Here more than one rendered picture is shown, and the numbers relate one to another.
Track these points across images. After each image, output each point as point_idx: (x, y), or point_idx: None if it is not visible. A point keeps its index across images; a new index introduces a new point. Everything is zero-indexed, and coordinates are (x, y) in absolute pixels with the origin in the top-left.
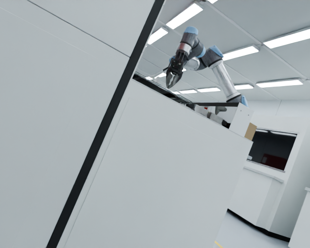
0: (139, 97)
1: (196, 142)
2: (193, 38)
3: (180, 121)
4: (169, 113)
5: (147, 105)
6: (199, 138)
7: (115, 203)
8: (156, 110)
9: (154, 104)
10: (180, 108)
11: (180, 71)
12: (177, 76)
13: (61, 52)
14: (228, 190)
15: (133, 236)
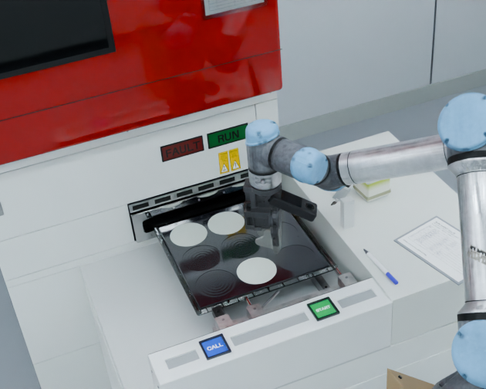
0: (90, 299)
1: (118, 384)
2: (250, 156)
3: (106, 345)
4: (101, 329)
5: (94, 311)
6: (117, 380)
7: None
8: (96, 321)
9: (95, 312)
10: (102, 329)
11: (268, 224)
12: (270, 231)
13: None
14: None
15: None
